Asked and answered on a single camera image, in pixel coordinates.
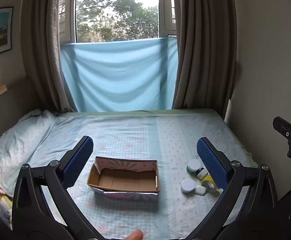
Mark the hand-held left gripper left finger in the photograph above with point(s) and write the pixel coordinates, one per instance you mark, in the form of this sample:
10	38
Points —
79	162

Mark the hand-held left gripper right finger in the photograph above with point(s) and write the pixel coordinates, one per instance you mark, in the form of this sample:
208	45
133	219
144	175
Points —
211	165

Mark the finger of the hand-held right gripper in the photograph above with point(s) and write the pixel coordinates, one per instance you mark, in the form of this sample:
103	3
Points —
285	128

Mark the green jar with white lid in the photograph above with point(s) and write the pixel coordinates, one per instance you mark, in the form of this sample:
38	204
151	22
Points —
194	165

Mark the cardboard box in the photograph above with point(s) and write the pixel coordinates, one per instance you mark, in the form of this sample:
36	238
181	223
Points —
125	180

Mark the person's left hand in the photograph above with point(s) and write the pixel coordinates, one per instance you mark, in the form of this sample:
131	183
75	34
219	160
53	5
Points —
135	235

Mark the small black-capped paint bottle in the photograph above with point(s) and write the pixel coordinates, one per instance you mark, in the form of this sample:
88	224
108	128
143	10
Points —
202	173

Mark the yellow tape roll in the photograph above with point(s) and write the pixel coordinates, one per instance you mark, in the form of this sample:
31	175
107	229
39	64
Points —
206	179

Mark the white earbud case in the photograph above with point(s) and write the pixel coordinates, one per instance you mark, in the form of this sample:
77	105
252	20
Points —
200	190

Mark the white round lidded jar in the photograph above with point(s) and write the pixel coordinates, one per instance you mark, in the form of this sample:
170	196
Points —
188	185

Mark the pale blue dotted quilt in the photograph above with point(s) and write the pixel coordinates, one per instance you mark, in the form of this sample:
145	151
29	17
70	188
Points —
18	145

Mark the floral checked bed sheet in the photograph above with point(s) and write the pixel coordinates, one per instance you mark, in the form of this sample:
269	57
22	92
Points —
140	135

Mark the pale green mattress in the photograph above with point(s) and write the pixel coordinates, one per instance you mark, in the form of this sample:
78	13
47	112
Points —
135	112

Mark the grey headboard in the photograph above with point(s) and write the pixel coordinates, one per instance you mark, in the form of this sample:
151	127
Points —
13	105

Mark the colourful patterned cloth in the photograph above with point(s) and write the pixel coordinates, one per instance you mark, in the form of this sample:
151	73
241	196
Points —
4	210

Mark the light blue hanging cloth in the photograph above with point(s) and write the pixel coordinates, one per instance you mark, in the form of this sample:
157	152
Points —
118	80

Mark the small beige object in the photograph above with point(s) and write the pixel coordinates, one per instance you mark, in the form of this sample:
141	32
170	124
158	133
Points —
1	89

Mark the brown curtain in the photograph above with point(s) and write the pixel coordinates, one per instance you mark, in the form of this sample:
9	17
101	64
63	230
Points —
205	55
43	55

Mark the window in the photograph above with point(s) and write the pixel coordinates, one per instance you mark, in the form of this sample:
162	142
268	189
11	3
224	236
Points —
115	10

